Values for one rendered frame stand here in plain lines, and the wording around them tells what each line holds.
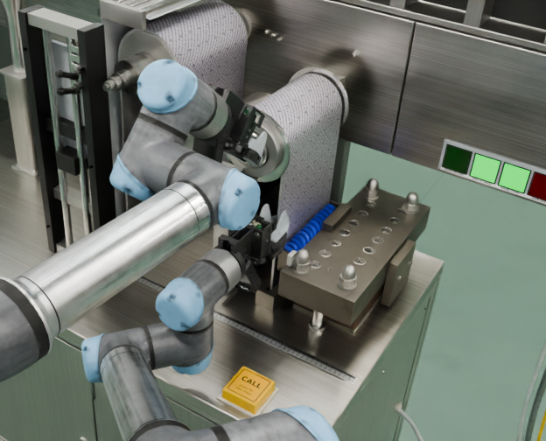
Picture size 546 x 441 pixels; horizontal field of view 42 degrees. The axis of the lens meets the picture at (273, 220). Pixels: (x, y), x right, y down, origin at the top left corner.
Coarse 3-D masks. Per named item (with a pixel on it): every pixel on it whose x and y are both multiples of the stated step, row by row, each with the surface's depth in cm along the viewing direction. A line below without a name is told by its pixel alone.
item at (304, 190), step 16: (336, 144) 152; (304, 160) 140; (320, 160) 147; (288, 176) 136; (304, 176) 143; (320, 176) 151; (288, 192) 138; (304, 192) 146; (320, 192) 154; (288, 208) 141; (304, 208) 149; (320, 208) 157; (304, 224) 152; (288, 240) 147
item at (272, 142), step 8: (256, 120) 129; (256, 128) 129; (264, 128) 128; (272, 136) 129; (272, 144) 129; (272, 152) 130; (280, 152) 130; (232, 160) 136; (272, 160) 131; (248, 168) 135; (264, 168) 133; (272, 168) 132; (256, 176) 135
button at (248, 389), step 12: (240, 372) 130; (252, 372) 131; (228, 384) 128; (240, 384) 128; (252, 384) 128; (264, 384) 128; (228, 396) 127; (240, 396) 126; (252, 396) 126; (264, 396) 127; (252, 408) 125
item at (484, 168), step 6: (480, 156) 145; (474, 162) 146; (480, 162) 146; (486, 162) 145; (492, 162) 144; (498, 162) 144; (474, 168) 147; (480, 168) 146; (486, 168) 146; (492, 168) 145; (498, 168) 144; (474, 174) 148; (480, 174) 147; (486, 174) 146; (492, 174) 146; (486, 180) 147; (492, 180) 146
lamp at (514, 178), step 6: (504, 168) 144; (510, 168) 143; (516, 168) 142; (504, 174) 144; (510, 174) 144; (516, 174) 143; (522, 174) 142; (528, 174) 142; (504, 180) 145; (510, 180) 144; (516, 180) 144; (522, 180) 143; (510, 186) 145; (516, 186) 144; (522, 186) 143
